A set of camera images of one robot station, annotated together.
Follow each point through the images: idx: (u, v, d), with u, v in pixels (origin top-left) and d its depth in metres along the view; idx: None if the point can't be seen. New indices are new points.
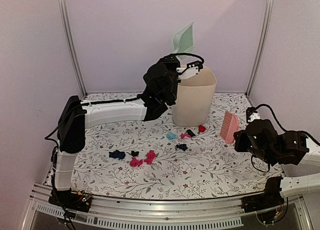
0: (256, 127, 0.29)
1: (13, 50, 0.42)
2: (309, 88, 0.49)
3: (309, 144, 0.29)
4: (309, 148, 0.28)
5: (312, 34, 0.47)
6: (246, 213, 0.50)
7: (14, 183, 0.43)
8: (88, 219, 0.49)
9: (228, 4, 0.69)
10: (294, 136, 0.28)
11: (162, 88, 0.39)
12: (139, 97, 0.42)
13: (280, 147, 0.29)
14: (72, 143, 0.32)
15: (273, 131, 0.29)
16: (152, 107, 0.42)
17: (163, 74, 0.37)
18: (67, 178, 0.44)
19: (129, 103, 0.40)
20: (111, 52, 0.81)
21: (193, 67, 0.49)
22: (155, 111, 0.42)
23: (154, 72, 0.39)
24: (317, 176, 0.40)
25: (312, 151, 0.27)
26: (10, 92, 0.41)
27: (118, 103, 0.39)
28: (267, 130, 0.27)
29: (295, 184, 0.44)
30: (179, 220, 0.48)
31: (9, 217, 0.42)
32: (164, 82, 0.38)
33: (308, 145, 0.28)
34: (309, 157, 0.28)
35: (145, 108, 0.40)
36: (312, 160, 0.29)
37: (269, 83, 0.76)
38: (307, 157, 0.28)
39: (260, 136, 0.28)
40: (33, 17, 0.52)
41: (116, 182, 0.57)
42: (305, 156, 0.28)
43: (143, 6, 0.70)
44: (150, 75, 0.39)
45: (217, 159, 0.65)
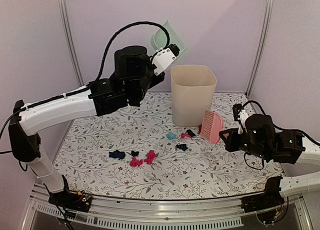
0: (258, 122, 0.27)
1: (13, 50, 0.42)
2: (309, 89, 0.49)
3: (307, 142, 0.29)
4: (305, 147, 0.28)
5: (312, 34, 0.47)
6: (246, 213, 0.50)
7: (14, 184, 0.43)
8: (88, 219, 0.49)
9: (228, 4, 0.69)
10: (290, 134, 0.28)
11: (133, 76, 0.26)
12: (88, 87, 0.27)
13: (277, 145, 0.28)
14: (22, 152, 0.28)
15: (274, 128, 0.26)
16: (106, 95, 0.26)
17: (141, 55, 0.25)
18: (56, 180, 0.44)
19: (72, 97, 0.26)
20: (110, 52, 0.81)
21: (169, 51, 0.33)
22: (110, 102, 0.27)
23: (132, 50, 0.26)
24: (317, 175, 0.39)
25: (308, 150, 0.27)
26: (10, 92, 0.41)
27: (58, 100, 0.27)
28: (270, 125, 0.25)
29: (295, 184, 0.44)
30: (179, 220, 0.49)
31: (9, 218, 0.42)
32: (136, 67, 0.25)
33: (305, 144, 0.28)
34: (305, 155, 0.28)
35: (91, 99, 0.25)
36: (309, 158, 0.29)
37: (269, 84, 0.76)
38: (304, 156, 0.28)
39: (260, 131, 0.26)
40: (33, 17, 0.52)
41: (116, 182, 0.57)
42: (302, 155, 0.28)
43: (143, 6, 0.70)
44: (122, 51, 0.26)
45: (217, 159, 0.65)
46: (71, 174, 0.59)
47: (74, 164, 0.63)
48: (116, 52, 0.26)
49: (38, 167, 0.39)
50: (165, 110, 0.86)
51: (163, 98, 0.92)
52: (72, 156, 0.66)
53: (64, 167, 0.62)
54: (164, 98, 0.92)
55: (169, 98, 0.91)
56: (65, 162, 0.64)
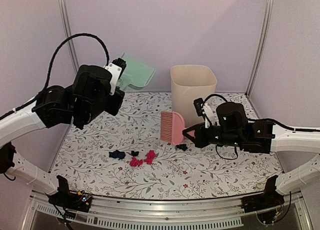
0: (228, 108, 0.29)
1: (13, 49, 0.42)
2: (309, 88, 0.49)
3: (278, 130, 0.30)
4: (275, 135, 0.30)
5: (312, 34, 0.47)
6: (246, 213, 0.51)
7: (11, 187, 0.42)
8: (88, 219, 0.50)
9: (228, 4, 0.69)
10: (261, 125, 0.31)
11: (88, 100, 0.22)
12: (35, 98, 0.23)
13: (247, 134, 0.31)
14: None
15: (244, 116, 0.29)
16: (49, 106, 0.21)
17: (102, 80, 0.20)
18: (46, 183, 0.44)
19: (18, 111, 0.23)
20: (110, 52, 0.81)
21: (110, 65, 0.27)
22: (52, 113, 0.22)
23: (100, 70, 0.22)
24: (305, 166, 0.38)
25: (279, 137, 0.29)
26: (9, 92, 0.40)
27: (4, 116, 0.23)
28: (239, 113, 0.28)
29: (288, 179, 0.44)
30: (179, 220, 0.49)
31: (9, 218, 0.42)
32: (93, 90, 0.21)
33: (275, 131, 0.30)
34: (278, 142, 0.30)
35: (34, 112, 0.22)
36: (287, 145, 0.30)
37: (269, 84, 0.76)
38: (277, 143, 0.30)
39: (230, 117, 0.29)
40: (33, 17, 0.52)
41: (116, 182, 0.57)
42: (273, 142, 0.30)
43: (143, 6, 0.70)
44: (87, 67, 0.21)
45: (217, 159, 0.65)
46: (71, 174, 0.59)
47: (74, 164, 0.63)
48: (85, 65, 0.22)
49: (21, 176, 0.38)
50: (165, 110, 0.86)
51: (163, 98, 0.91)
52: (72, 156, 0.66)
53: (64, 167, 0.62)
54: (164, 98, 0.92)
55: (169, 98, 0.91)
56: (65, 162, 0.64)
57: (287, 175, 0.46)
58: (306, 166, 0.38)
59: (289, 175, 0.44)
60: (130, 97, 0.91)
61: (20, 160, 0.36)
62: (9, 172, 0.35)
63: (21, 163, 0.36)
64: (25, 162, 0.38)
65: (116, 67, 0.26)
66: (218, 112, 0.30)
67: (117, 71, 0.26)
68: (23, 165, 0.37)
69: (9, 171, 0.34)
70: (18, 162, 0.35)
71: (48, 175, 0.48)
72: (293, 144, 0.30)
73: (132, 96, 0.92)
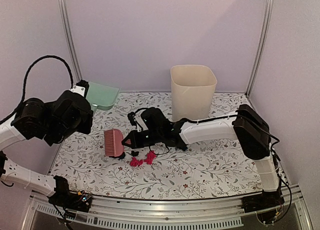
0: (147, 113, 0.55)
1: (13, 50, 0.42)
2: (309, 88, 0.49)
3: (186, 126, 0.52)
4: (183, 129, 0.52)
5: (312, 34, 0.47)
6: (246, 213, 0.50)
7: (7, 190, 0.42)
8: (88, 219, 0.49)
9: (228, 4, 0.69)
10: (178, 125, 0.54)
11: (65, 124, 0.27)
12: (14, 111, 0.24)
13: (164, 131, 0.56)
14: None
15: (157, 119, 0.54)
16: (25, 120, 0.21)
17: (81, 112, 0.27)
18: (41, 185, 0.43)
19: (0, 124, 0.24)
20: (110, 52, 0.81)
21: (74, 87, 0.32)
22: (28, 128, 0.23)
23: (82, 101, 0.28)
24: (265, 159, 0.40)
25: (185, 130, 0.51)
26: (8, 93, 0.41)
27: None
28: (152, 116, 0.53)
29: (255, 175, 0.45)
30: (179, 220, 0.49)
31: (9, 219, 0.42)
32: (73, 118, 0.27)
33: (184, 127, 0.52)
34: (188, 133, 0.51)
35: (13, 126, 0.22)
36: (194, 135, 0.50)
37: (268, 84, 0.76)
38: (186, 134, 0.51)
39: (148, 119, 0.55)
40: (33, 20, 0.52)
41: (116, 182, 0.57)
42: (183, 133, 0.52)
43: (143, 6, 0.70)
44: (72, 96, 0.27)
45: (217, 159, 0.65)
46: (71, 174, 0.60)
47: (74, 163, 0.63)
48: (69, 93, 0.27)
49: (15, 179, 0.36)
50: (165, 110, 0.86)
51: (163, 98, 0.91)
52: (72, 156, 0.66)
53: (64, 167, 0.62)
54: (164, 98, 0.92)
55: (169, 98, 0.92)
56: (65, 162, 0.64)
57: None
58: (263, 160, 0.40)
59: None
60: (130, 97, 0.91)
61: (11, 166, 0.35)
62: (3, 179, 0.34)
63: (13, 169, 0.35)
64: (18, 167, 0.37)
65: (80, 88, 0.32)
66: (143, 115, 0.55)
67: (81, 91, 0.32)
68: (16, 170, 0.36)
69: (2, 177, 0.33)
70: (10, 168, 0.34)
71: (43, 177, 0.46)
72: (198, 133, 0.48)
73: (132, 96, 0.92)
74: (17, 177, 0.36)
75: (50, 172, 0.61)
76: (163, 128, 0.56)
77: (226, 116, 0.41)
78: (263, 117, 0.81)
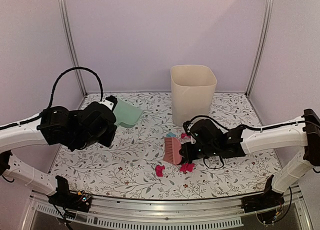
0: (197, 126, 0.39)
1: (12, 49, 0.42)
2: (309, 88, 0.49)
3: (247, 133, 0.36)
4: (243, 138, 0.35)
5: (312, 34, 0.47)
6: (246, 213, 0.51)
7: (8, 190, 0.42)
8: (88, 219, 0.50)
9: (228, 4, 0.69)
10: (233, 133, 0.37)
11: (91, 131, 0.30)
12: (41, 115, 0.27)
13: (221, 143, 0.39)
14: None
15: (212, 129, 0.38)
16: (54, 127, 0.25)
17: (108, 123, 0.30)
18: (43, 185, 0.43)
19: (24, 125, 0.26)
20: (110, 52, 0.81)
21: (104, 101, 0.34)
22: (54, 135, 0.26)
23: (108, 111, 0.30)
24: (292, 161, 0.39)
25: (247, 139, 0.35)
26: (7, 92, 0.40)
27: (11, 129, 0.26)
28: (204, 128, 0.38)
29: (280, 176, 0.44)
30: (178, 220, 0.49)
31: (8, 218, 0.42)
32: (99, 127, 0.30)
33: (243, 135, 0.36)
34: (248, 144, 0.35)
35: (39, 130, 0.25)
36: (260, 145, 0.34)
37: (268, 85, 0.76)
38: (249, 145, 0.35)
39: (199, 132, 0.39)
40: (33, 19, 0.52)
41: (116, 182, 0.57)
42: (243, 144, 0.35)
43: (143, 6, 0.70)
44: (100, 107, 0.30)
45: (217, 159, 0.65)
46: (71, 174, 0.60)
47: (74, 163, 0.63)
48: (96, 104, 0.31)
49: (17, 177, 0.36)
50: (165, 110, 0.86)
51: (163, 98, 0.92)
52: (72, 156, 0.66)
53: (64, 167, 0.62)
54: (164, 98, 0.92)
55: (169, 98, 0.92)
56: (65, 162, 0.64)
57: (280, 173, 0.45)
58: (292, 161, 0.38)
59: (282, 171, 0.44)
60: (130, 97, 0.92)
61: (16, 162, 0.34)
62: (6, 175, 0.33)
63: (17, 165, 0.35)
64: (22, 164, 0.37)
65: (109, 103, 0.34)
66: (193, 129, 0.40)
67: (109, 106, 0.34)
68: (20, 167, 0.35)
69: (6, 173, 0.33)
70: (14, 164, 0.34)
71: (45, 176, 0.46)
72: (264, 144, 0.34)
73: (132, 96, 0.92)
74: (21, 173, 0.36)
75: (50, 172, 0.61)
76: (219, 139, 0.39)
77: (294, 122, 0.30)
78: (263, 117, 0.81)
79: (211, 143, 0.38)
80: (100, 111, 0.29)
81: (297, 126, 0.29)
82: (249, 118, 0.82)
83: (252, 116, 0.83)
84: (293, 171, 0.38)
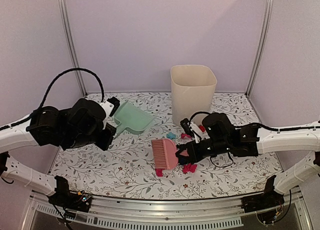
0: (211, 120, 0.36)
1: (13, 50, 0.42)
2: (309, 88, 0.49)
3: (262, 133, 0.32)
4: (259, 138, 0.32)
5: (312, 34, 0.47)
6: (245, 213, 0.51)
7: (7, 190, 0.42)
8: (88, 219, 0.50)
9: (228, 4, 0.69)
10: (247, 130, 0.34)
11: (80, 130, 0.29)
12: (30, 116, 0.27)
13: (234, 140, 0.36)
14: None
15: (227, 124, 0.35)
16: (42, 128, 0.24)
17: (96, 120, 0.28)
18: (42, 185, 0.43)
19: (14, 127, 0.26)
20: (111, 52, 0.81)
21: (105, 102, 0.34)
22: (43, 135, 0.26)
23: (95, 108, 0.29)
24: (299, 163, 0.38)
25: (264, 139, 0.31)
26: (8, 92, 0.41)
27: (1, 131, 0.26)
28: (220, 122, 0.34)
29: (284, 178, 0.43)
30: (179, 220, 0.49)
31: (8, 219, 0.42)
32: (87, 124, 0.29)
33: (260, 134, 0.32)
34: (262, 145, 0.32)
35: (28, 131, 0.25)
36: (274, 146, 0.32)
37: (268, 85, 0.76)
38: (265, 145, 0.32)
39: (214, 126, 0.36)
40: (33, 19, 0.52)
41: (116, 182, 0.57)
42: (258, 144, 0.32)
43: (143, 6, 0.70)
44: (87, 104, 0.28)
45: (217, 159, 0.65)
46: (71, 174, 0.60)
47: (74, 163, 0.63)
48: (84, 100, 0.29)
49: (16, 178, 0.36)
50: (165, 110, 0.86)
51: (163, 98, 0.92)
52: (72, 156, 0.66)
53: (64, 167, 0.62)
54: (164, 98, 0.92)
55: (169, 98, 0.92)
56: (65, 162, 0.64)
57: (284, 175, 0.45)
58: (300, 163, 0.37)
59: (286, 174, 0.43)
60: (130, 97, 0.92)
61: (13, 163, 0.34)
62: (4, 176, 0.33)
63: (15, 167, 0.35)
64: (20, 165, 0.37)
65: (109, 104, 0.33)
66: (205, 122, 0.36)
67: (109, 108, 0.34)
68: (17, 168, 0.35)
69: (3, 175, 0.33)
70: (11, 166, 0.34)
71: (44, 176, 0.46)
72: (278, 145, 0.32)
73: (132, 96, 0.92)
74: (19, 174, 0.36)
75: (50, 172, 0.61)
76: (231, 137, 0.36)
77: (311, 126, 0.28)
78: (263, 117, 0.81)
79: (225, 140, 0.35)
80: (86, 108, 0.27)
81: (315, 131, 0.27)
82: (249, 118, 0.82)
83: (252, 115, 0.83)
84: (301, 174, 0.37)
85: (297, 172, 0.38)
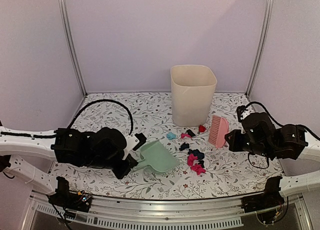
0: (253, 121, 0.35)
1: (12, 50, 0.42)
2: (309, 87, 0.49)
3: (309, 137, 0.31)
4: (308, 143, 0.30)
5: (312, 34, 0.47)
6: (246, 213, 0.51)
7: (9, 188, 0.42)
8: (88, 219, 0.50)
9: (228, 4, 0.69)
10: (295, 130, 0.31)
11: (101, 154, 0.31)
12: (55, 134, 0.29)
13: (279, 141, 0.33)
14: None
15: (270, 124, 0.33)
16: (67, 151, 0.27)
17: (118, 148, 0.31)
18: (43, 185, 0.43)
19: (39, 139, 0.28)
20: (111, 53, 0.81)
21: (132, 135, 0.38)
22: (66, 156, 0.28)
23: (118, 136, 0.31)
24: (314, 174, 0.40)
25: (312, 145, 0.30)
26: (7, 92, 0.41)
27: (26, 138, 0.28)
28: (263, 123, 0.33)
29: (294, 183, 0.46)
30: (179, 220, 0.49)
31: (9, 218, 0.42)
32: (108, 151, 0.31)
33: (307, 139, 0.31)
34: (308, 151, 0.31)
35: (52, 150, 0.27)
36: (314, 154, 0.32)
37: (268, 85, 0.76)
38: (308, 151, 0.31)
39: (257, 128, 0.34)
40: (33, 20, 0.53)
41: (116, 182, 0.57)
42: (304, 149, 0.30)
43: (143, 6, 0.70)
44: (111, 133, 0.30)
45: (217, 159, 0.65)
46: (71, 174, 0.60)
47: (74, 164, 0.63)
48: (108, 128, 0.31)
49: (19, 175, 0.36)
50: (165, 110, 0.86)
51: (163, 98, 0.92)
52: None
53: (64, 167, 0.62)
54: (164, 98, 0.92)
55: (169, 98, 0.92)
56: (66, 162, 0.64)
57: (293, 180, 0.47)
58: (316, 174, 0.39)
59: (296, 179, 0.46)
60: (130, 97, 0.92)
61: (17, 160, 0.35)
62: (6, 172, 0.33)
63: (18, 164, 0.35)
64: (23, 162, 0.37)
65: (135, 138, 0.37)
66: (247, 125, 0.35)
67: (134, 141, 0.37)
68: (20, 165, 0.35)
69: (6, 171, 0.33)
70: (15, 162, 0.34)
71: (46, 176, 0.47)
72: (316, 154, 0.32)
73: (132, 96, 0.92)
74: (22, 172, 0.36)
75: (50, 172, 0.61)
76: (276, 137, 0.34)
77: None
78: None
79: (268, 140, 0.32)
80: (110, 138, 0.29)
81: None
82: None
83: None
84: None
85: (314, 180, 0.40)
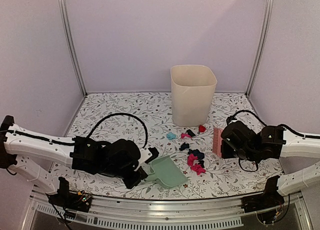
0: (228, 130, 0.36)
1: (12, 49, 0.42)
2: (309, 87, 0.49)
3: (288, 135, 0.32)
4: (286, 140, 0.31)
5: (312, 34, 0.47)
6: (246, 213, 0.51)
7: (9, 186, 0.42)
8: (88, 219, 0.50)
9: (228, 4, 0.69)
10: (272, 131, 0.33)
11: (115, 164, 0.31)
12: (74, 143, 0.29)
13: (256, 144, 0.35)
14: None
15: (245, 130, 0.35)
16: (84, 160, 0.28)
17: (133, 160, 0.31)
18: (46, 184, 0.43)
19: (56, 144, 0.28)
20: (111, 52, 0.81)
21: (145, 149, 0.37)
22: (81, 165, 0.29)
23: (134, 148, 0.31)
24: (308, 169, 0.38)
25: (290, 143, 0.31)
26: (7, 91, 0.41)
27: (43, 141, 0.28)
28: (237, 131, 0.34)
29: (290, 181, 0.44)
30: (179, 220, 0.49)
31: (8, 218, 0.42)
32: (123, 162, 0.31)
33: (286, 137, 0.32)
34: (288, 148, 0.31)
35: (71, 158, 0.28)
36: (295, 152, 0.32)
37: (268, 84, 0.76)
38: (288, 149, 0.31)
39: (232, 137, 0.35)
40: (33, 19, 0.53)
41: (116, 182, 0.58)
42: (284, 148, 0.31)
43: (143, 6, 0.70)
44: (128, 145, 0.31)
45: (217, 159, 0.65)
46: (71, 174, 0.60)
47: None
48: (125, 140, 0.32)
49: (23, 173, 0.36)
50: (165, 110, 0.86)
51: (163, 98, 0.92)
52: None
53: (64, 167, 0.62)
54: (164, 98, 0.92)
55: (169, 98, 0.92)
56: None
57: (290, 177, 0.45)
58: (311, 168, 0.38)
59: (292, 177, 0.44)
60: (130, 97, 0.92)
61: (23, 158, 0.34)
62: (11, 169, 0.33)
63: (24, 162, 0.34)
64: (28, 161, 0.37)
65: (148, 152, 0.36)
66: (224, 134, 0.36)
67: (147, 155, 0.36)
68: (26, 164, 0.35)
69: (11, 168, 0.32)
70: (21, 161, 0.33)
71: (50, 175, 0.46)
72: (300, 151, 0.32)
73: (132, 97, 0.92)
74: (26, 170, 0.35)
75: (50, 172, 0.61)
76: (253, 142, 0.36)
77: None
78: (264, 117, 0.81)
79: (246, 146, 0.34)
80: (127, 150, 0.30)
81: None
82: (249, 118, 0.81)
83: (252, 115, 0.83)
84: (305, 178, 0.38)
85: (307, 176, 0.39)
